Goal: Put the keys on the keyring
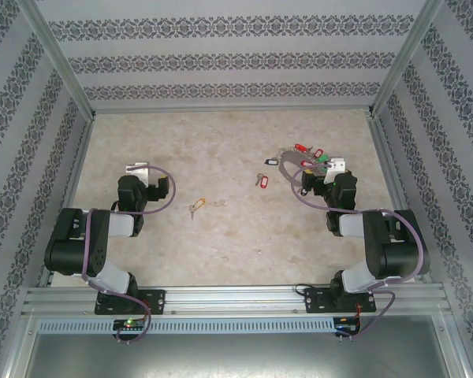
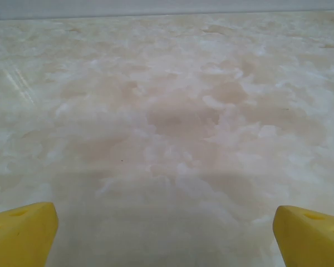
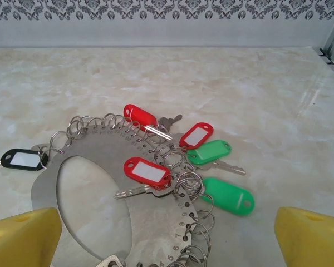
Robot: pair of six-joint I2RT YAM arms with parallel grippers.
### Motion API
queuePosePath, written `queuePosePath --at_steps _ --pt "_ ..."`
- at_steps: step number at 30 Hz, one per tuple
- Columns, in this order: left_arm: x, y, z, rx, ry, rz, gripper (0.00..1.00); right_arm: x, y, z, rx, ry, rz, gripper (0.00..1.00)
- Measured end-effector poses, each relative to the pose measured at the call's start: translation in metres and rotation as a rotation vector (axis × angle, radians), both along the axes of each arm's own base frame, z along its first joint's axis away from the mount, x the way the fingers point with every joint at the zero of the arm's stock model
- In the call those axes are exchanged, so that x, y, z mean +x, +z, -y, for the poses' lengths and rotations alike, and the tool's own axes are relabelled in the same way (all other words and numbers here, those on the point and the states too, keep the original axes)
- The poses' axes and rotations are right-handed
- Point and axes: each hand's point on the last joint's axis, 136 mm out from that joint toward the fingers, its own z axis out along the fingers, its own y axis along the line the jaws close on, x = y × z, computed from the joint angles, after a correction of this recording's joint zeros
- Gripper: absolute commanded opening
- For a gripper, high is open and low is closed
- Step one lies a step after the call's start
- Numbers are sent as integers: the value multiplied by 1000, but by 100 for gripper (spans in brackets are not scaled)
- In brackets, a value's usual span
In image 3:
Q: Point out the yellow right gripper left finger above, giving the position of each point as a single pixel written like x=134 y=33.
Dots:
x=22 y=239

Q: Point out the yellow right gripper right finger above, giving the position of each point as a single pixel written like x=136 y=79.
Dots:
x=314 y=242

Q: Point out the black plastic key tag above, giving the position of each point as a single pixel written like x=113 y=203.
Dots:
x=23 y=159

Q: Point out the green plastic key tag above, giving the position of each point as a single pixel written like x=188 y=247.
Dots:
x=208 y=153
x=228 y=196

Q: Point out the red plastic key tag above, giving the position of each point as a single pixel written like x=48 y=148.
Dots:
x=196 y=136
x=147 y=172
x=139 y=115

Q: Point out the grey key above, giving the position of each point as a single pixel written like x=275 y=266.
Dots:
x=167 y=122

